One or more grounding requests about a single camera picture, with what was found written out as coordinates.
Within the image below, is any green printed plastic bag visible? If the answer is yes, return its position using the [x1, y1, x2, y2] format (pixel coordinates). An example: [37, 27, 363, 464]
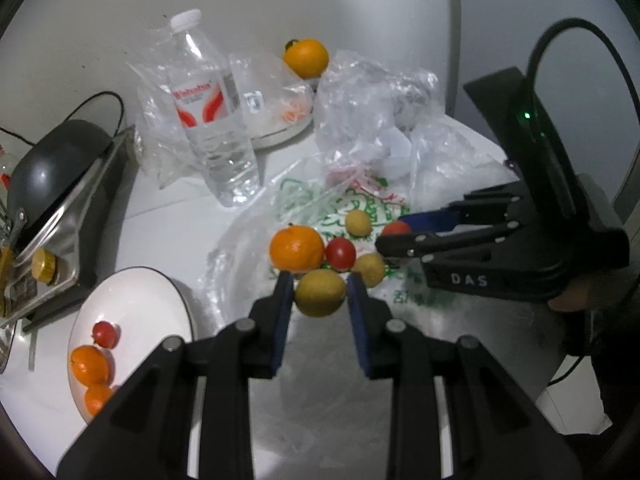
[200, 152, 501, 411]

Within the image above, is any clear water bottle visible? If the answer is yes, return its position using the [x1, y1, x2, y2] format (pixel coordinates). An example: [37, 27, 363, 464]
[170, 9, 261, 207]

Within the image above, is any yellow-green jujube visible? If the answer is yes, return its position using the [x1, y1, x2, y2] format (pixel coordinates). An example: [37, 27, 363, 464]
[352, 253, 387, 288]
[294, 268, 347, 318]
[345, 210, 373, 237]

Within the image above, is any large clear plastic bag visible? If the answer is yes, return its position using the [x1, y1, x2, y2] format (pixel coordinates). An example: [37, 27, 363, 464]
[125, 25, 316, 191]

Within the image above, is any white plate black rim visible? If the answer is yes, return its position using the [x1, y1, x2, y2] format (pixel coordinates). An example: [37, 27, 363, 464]
[67, 267, 197, 423]

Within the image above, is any black induction cooker cable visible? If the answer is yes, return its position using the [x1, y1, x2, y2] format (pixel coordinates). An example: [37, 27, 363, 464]
[0, 91, 125, 146]

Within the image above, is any steel induction cooker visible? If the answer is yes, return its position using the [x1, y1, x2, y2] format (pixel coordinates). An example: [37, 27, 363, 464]
[0, 127, 138, 321]

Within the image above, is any grey refrigerator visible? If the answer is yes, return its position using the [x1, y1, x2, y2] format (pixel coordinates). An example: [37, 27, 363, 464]
[445, 0, 640, 206]

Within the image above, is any small tangerine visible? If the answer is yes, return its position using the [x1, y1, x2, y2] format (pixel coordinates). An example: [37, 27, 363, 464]
[84, 384, 116, 417]
[70, 345, 112, 386]
[269, 225, 326, 275]

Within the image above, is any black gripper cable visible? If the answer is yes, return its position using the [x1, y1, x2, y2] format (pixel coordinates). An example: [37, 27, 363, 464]
[526, 17, 640, 121]

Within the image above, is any white dish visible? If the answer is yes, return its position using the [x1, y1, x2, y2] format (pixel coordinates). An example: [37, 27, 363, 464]
[240, 77, 317, 150]

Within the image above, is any person's right hand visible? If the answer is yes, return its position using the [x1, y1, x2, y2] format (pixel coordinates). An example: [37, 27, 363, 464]
[547, 280, 593, 314]

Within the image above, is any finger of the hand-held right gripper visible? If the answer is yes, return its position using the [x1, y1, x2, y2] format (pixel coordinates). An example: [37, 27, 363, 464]
[400, 185, 526, 234]
[375, 220, 526, 262]

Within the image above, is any black wok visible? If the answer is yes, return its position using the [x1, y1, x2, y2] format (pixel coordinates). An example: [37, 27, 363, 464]
[7, 120, 118, 221]

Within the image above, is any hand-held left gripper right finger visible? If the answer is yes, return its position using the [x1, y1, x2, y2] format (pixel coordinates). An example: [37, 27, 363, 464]
[346, 272, 583, 480]

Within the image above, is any large orange with stem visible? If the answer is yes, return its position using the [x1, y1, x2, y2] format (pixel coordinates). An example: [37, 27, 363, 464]
[283, 39, 330, 80]

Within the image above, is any crumpled clear plastic bag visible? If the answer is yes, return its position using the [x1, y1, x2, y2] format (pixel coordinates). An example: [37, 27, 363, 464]
[314, 50, 441, 161]
[410, 117, 523, 211]

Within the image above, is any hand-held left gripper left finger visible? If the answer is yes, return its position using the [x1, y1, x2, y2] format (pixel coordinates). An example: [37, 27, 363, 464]
[55, 271, 296, 480]

